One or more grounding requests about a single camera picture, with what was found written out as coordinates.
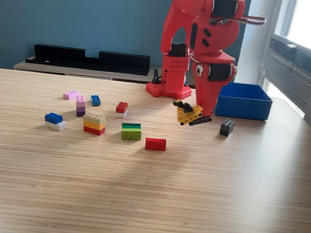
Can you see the black brick stack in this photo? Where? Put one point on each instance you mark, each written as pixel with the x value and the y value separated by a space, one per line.
pixel 226 128

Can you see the tan yellow red brick stack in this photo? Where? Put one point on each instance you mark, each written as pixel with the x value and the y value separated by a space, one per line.
pixel 94 124

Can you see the small blue brick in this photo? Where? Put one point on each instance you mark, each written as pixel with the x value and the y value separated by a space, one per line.
pixel 95 100

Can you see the grey radiator unit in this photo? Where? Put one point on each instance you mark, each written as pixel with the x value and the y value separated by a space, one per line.
pixel 289 68

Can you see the pink purple brick stack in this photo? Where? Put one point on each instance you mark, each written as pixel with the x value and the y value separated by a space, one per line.
pixel 80 108

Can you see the yellow toy digger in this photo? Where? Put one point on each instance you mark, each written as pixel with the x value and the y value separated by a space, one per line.
pixel 186 115

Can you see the red and white brick stack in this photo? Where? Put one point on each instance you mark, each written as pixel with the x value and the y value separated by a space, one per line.
pixel 121 107

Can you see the bright window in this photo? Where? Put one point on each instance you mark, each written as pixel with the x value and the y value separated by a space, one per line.
pixel 310 21

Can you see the blue plastic bin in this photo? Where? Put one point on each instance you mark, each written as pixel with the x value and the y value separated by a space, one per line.
pixel 244 108

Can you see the long red brick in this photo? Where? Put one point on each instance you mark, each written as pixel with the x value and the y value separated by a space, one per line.
pixel 155 144

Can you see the green brick stack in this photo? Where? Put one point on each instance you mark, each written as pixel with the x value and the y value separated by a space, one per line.
pixel 131 133

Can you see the blue and white brick stack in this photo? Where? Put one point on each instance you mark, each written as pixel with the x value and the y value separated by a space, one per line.
pixel 54 120

